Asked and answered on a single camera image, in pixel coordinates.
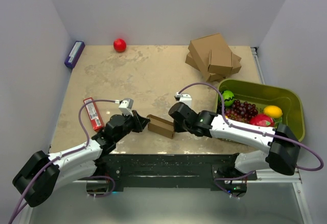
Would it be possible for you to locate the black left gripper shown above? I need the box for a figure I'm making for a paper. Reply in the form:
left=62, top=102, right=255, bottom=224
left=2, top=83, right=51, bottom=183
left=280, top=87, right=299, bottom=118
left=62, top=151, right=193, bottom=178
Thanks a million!
left=114, top=110, right=150, bottom=143

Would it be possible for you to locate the brown cardboard box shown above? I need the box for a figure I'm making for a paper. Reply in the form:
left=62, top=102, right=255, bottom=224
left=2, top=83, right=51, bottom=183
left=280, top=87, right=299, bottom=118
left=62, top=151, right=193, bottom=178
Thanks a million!
left=147, top=114, right=175, bottom=139

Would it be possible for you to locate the green plastic tub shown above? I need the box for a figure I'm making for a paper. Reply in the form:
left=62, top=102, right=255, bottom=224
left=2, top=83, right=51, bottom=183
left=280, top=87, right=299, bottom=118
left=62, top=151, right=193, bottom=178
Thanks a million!
left=217, top=79, right=306, bottom=141

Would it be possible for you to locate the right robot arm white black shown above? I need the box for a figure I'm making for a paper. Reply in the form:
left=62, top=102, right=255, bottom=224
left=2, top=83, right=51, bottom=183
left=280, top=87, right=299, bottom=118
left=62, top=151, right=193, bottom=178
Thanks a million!
left=169, top=102, right=300, bottom=180

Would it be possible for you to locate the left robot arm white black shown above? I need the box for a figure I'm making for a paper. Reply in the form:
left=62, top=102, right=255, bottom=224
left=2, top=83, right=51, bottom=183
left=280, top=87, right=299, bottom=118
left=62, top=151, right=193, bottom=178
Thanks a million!
left=12, top=110, right=150, bottom=207

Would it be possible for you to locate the red rectangular box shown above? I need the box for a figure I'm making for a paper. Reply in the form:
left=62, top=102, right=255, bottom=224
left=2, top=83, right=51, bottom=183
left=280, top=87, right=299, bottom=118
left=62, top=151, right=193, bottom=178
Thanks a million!
left=83, top=97, right=104, bottom=132

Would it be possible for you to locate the folded cardboard box front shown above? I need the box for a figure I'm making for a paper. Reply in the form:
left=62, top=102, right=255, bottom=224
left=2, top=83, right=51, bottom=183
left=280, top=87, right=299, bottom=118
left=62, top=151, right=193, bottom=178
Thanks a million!
left=207, top=48, right=242, bottom=76

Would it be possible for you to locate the folded cardboard box bottom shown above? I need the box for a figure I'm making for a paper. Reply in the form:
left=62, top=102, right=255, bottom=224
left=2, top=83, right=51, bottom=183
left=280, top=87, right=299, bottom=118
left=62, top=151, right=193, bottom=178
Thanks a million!
left=185, top=53, right=242, bottom=82

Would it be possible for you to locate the purple rectangular box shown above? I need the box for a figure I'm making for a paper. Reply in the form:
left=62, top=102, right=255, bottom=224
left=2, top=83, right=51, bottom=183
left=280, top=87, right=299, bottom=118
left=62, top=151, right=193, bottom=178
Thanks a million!
left=64, top=41, right=85, bottom=69

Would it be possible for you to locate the dark grapes bunch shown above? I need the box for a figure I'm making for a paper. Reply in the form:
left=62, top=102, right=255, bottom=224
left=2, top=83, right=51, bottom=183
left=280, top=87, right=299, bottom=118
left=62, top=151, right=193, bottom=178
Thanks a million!
left=217, top=102, right=222, bottom=114

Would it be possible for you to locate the green watermelon ball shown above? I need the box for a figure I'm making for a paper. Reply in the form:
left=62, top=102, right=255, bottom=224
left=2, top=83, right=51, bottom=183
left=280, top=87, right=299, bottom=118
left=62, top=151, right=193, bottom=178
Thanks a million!
left=221, top=90, right=235, bottom=107

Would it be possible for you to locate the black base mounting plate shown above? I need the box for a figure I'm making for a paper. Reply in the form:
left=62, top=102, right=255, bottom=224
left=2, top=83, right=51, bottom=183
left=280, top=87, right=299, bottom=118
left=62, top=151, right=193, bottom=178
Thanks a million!
left=89, top=154, right=246, bottom=193

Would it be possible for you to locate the red grapes bunch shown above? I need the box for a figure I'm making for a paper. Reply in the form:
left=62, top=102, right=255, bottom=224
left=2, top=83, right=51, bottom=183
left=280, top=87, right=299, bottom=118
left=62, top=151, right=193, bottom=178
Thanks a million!
left=224, top=100, right=259, bottom=123

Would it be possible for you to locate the red dragon fruit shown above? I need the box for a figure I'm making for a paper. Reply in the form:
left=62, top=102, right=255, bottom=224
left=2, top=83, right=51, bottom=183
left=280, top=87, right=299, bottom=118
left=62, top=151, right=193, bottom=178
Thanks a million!
left=249, top=114, right=275, bottom=127

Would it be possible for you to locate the red apple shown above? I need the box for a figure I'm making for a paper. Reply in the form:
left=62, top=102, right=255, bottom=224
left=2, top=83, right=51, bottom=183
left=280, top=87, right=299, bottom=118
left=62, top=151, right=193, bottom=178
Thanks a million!
left=113, top=38, right=127, bottom=53

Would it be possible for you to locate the yellow lemon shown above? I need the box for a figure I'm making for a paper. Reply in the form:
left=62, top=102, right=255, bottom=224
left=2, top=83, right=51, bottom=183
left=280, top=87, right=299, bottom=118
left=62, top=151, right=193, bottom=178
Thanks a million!
left=263, top=105, right=283, bottom=119

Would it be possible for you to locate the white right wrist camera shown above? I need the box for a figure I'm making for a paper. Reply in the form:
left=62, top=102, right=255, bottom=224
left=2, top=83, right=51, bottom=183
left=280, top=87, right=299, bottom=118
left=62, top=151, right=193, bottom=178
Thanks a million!
left=174, top=92, right=192, bottom=107

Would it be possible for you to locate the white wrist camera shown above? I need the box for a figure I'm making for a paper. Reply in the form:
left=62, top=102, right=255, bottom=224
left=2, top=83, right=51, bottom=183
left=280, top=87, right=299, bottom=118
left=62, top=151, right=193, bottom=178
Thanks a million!
left=115, top=98, right=134, bottom=116
left=174, top=92, right=192, bottom=107

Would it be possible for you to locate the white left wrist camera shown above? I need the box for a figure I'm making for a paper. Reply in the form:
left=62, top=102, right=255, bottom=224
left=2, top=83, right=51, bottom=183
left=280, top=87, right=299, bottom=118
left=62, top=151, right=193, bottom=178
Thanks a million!
left=115, top=98, right=134, bottom=116

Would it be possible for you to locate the aluminium frame rail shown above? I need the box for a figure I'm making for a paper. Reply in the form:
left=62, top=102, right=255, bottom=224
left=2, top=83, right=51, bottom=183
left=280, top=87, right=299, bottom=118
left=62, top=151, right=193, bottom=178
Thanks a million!
left=251, top=47, right=302, bottom=183

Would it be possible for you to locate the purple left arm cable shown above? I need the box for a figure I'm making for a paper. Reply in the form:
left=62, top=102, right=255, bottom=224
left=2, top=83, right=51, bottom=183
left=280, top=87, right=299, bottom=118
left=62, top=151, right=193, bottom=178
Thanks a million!
left=8, top=98, right=120, bottom=224

